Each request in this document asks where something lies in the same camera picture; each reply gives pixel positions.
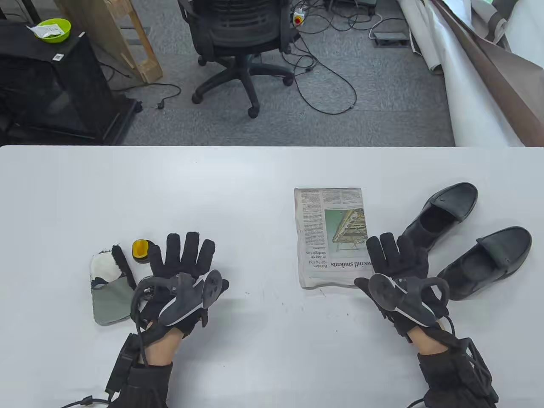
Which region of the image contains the black cabinet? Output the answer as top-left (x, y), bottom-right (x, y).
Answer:
top-left (0, 20), bottom-right (143, 146)

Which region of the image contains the black looped floor cable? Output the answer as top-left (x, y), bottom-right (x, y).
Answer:
top-left (293, 25), bottom-right (357, 115)

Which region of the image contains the white rolled sheet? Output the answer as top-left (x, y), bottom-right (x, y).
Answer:
top-left (397, 0), bottom-right (527, 147)

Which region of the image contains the wooden frame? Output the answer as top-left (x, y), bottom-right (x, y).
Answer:
top-left (54, 0), bottom-right (164, 84)

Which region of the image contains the black left wrist mount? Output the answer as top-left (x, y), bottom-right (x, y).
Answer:
top-left (105, 334), bottom-right (143, 394)

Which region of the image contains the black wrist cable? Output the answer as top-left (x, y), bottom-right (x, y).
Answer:
top-left (59, 395), bottom-right (112, 408)

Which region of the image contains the black metal leg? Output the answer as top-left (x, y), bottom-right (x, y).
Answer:
top-left (19, 0), bottom-right (43, 24)

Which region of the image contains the grey right hand controller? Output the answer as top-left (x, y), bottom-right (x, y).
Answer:
top-left (368, 273), bottom-right (450, 328)

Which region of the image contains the black floor box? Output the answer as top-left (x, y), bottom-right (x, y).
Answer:
top-left (325, 0), bottom-right (377, 13)

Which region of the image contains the yellow-knob sponge polish lid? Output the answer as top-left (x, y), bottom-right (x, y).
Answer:
top-left (132, 239), bottom-right (158, 265)

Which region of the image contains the black right wrist mount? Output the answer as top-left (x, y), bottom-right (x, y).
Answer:
top-left (459, 338), bottom-right (499, 404)

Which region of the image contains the white packet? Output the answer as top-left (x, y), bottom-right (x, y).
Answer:
top-left (26, 23), bottom-right (62, 40)

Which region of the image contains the black cable with plug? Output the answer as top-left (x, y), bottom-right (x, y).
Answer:
top-left (111, 83), bottom-right (182, 110)

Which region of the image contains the black wrist mount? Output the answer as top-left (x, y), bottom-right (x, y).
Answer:
top-left (105, 334), bottom-right (143, 394)
top-left (459, 338), bottom-right (499, 404)

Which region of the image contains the green bowl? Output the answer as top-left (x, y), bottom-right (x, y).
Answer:
top-left (34, 18), bottom-right (72, 43)

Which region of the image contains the person's left hand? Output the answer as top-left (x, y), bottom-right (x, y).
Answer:
top-left (147, 232), bottom-right (230, 339)

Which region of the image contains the brown sheet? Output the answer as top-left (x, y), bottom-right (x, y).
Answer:
top-left (429, 0), bottom-right (544, 147)

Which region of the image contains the person's right hand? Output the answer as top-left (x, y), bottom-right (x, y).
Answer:
top-left (355, 232), bottom-right (431, 344)

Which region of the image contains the grey white polishing mitt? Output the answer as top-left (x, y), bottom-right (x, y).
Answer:
top-left (89, 244), bottom-right (139, 327)

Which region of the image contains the grey left hand controller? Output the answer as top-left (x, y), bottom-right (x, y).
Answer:
top-left (130, 270), bottom-right (223, 328)

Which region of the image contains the grey hand controller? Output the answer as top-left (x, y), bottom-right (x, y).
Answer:
top-left (368, 273), bottom-right (450, 328)
top-left (130, 270), bottom-right (223, 328)

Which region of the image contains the black office chair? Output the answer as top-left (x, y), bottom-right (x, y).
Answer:
top-left (178, 0), bottom-right (301, 119)

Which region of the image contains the grey fabric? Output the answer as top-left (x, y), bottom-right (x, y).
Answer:
top-left (467, 0), bottom-right (521, 51)

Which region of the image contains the white fabric sheet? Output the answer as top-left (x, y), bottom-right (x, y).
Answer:
top-left (504, 0), bottom-right (544, 71)

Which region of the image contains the newspaper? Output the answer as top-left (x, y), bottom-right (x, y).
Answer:
top-left (294, 187), bottom-right (374, 289)

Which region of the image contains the black leather shoe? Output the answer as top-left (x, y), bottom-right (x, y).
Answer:
top-left (402, 183), bottom-right (479, 252)
top-left (437, 227), bottom-right (533, 301)

